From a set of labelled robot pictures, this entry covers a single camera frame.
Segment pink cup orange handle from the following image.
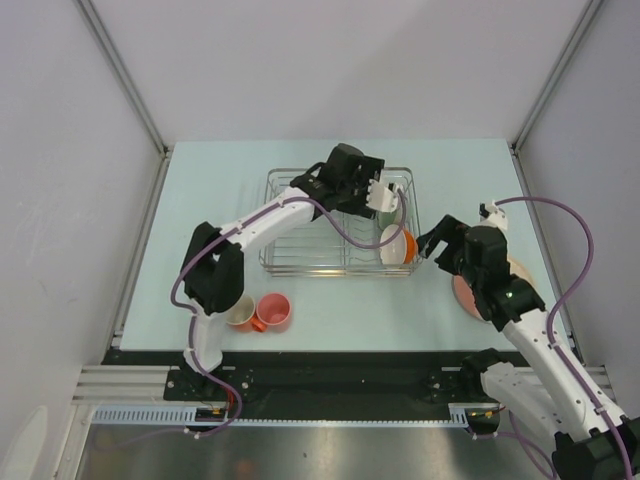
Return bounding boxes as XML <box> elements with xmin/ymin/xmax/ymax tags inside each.
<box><xmin>251</xmin><ymin>293</ymin><xmax>292</xmax><ymax>333</ymax></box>

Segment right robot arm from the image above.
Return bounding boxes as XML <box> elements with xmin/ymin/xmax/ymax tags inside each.
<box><xmin>417</xmin><ymin>211</ymin><xmax>639</xmax><ymax>479</ymax></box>

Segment cream cup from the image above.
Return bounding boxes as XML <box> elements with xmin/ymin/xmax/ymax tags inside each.
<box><xmin>226</xmin><ymin>294</ymin><xmax>255</xmax><ymax>330</ymax></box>

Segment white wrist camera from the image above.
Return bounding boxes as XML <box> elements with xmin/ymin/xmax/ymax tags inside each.
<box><xmin>479</xmin><ymin>201</ymin><xmax>508</xmax><ymax>233</ymax></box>
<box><xmin>366</xmin><ymin>180</ymin><xmax>405</xmax><ymax>213</ymax></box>

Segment white and orange bowl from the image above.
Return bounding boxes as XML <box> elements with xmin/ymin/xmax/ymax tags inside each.
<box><xmin>379</xmin><ymin>228</ymin><xmax>418</xmax><ymax>265</ymax></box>

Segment aluminium frame post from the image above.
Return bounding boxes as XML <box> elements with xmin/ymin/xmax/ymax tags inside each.
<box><xmin>509</xmin><ymin>0</ymin><xmax>606</xmax><ymax>151</ymax></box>
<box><xmin>74</xmin><ymin>0</ymin><xmax>171</xmax><ymax>156</ymax></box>

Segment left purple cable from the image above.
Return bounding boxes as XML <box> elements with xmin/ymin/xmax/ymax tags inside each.
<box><xmin>169</xmin><ymin>184</ymin><xmax>409</xmax><ymax>441</ymax></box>

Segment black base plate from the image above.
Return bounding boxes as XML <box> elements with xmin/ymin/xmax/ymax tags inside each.
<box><xmin>101</xmin><ymin>349</ymin><xmax>488</xmax><ymax>405</ymax></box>

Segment pink and cream plate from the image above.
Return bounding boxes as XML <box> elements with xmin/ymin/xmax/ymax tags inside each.
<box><xmin>451</xmin><ymin>255</ymin><xmax>536</xmax><ymax>321</ymax></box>

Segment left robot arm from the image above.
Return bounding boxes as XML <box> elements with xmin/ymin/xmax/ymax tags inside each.
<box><xmin>170</xmin><ymin>143</ymin><xmax>385</xmax><ymax>400</ymax></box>

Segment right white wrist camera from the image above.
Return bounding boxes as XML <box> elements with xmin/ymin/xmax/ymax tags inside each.
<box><xmin>479</xmin><ymin>201</ymin><xmax>508</xmax><ymax>233</ymax></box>

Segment green bowl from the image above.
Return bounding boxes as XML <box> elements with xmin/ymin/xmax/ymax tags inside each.
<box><xmin>376</xmin><ymin>209</ymin><xmax>403</xmax><ymax>230</ymax></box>

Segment right aluminium frame post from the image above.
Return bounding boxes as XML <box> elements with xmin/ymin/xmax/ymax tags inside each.
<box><xmin>509</xmin><ymin>0</ymin><xmax>606</xmax><ymax>151</ymax></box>

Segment aluminium front rail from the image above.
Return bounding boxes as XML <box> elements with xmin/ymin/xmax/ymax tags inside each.
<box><xmin>71</xmin><ymin>364</ymin><xmax>174</xmax><ymax>406</ymax></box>

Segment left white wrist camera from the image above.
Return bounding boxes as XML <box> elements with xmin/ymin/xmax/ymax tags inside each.
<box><xmin>366</xmin><ymin>180</ymin><xmax>405</xmax><ymax>213</ymax></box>

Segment left aluminium frame post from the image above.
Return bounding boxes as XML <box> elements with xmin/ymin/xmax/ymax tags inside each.
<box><xmin>74</xmin><ymin>0</ymin><xmax>171</xmax><ymax>156</ymax></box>

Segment metal wire dish rack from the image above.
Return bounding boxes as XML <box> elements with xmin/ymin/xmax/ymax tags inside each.
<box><xmin>259</xmin><ymin>167</ymin><xmax>422</xmax><ymax>277</ymax></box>

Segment white slotted cable duct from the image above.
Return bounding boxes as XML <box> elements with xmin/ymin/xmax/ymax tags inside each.
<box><xmin>91</xmin><ymin>405</ymin><xmax>482</xmax><ymax>428</ymax></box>

